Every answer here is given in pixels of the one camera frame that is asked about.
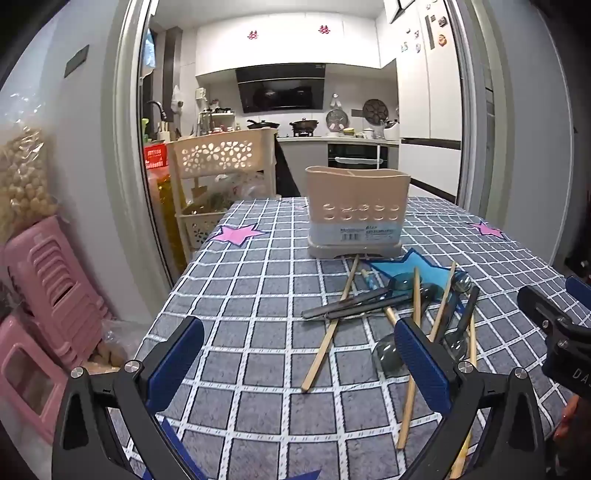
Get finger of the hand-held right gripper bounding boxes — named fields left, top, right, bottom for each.
left=565, top=275, right=591, bottom=320
left=517, top=285, right=579, bottom=341

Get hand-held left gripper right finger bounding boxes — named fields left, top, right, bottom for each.
left=393, top=318, right=548, bottom=480

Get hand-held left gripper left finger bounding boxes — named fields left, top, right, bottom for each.
left=52, top=316, right=206, bottom=480

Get wooden chopstick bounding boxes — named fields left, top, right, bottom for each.
left=450, top=318, right=478, bottom=480
left=301, top=256, right=361, bottom=393
left=429, top=261, right=458, bottom=343
left=397, top=266, right=422, bottom=450

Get black handled steel spoon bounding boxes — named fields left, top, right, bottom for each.
left=441, top=285, right=481, bottom=361
left=324, top=282, right=444, bottom=322
left=301, top=273, right=419, bottom=320

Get beige plastic utensil holder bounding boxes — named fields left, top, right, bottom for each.
left=305, top=165, right=413, bottom=260

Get person's right hand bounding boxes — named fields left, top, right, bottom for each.
left=554, top=396, right=591, bottom=445

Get clear plastic bag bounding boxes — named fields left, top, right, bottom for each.
left=85, top=318, right=139, bottom=374

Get small pink star patch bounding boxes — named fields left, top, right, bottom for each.
left=466, top=220, right=509, bottom=240

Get light blue star patch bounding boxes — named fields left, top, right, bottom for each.
left=362, top=248, right=462, bottom=305

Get grey checked tablecloth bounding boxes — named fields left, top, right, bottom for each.
left=90, top=196, right=578, bottom=480

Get large pink star patch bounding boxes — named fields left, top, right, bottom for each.
left=210, top=222, right=269, bottom=247

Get yellow cooking oil bottle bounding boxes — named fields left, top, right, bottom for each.
left=156, top=172, right=188, bottom=278

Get red box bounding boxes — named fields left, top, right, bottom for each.
left=143, top=145, right=168, bottom=172

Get beige flower-cutout storage cart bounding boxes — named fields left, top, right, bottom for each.
left=165, top=128, right=279, bottom=264

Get built-in black oven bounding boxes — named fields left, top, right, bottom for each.
left=328, top=143, right=389, bottom=172

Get white kitchen counter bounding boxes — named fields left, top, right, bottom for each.
left=277, top=134, right=400, bottom=197

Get white refrigerator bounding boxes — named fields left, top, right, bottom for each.
left=396, top=0, right=464, bottom=204

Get clear bag of dried beans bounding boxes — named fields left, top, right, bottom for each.
left=0, top=92, right=63, bottom=243

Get round dark baking pan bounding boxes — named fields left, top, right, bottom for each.
left=362, top=98, right=389, bottom=126

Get black kitchen faucet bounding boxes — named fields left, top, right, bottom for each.
left=147, top=100, right=175, bottom=124

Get black range hood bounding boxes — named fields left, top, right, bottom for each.
left=235, top=65, right=327, bottom=114

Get white upper kitchen cabinets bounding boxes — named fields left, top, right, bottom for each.
left=194, top=14, right=384, bottom=77

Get white sliding door frame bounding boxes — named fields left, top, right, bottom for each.
left=113, top=0, right=495, bottom=287

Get dark wall plate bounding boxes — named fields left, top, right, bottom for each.
left=64, top=45, right=90, bottom=78

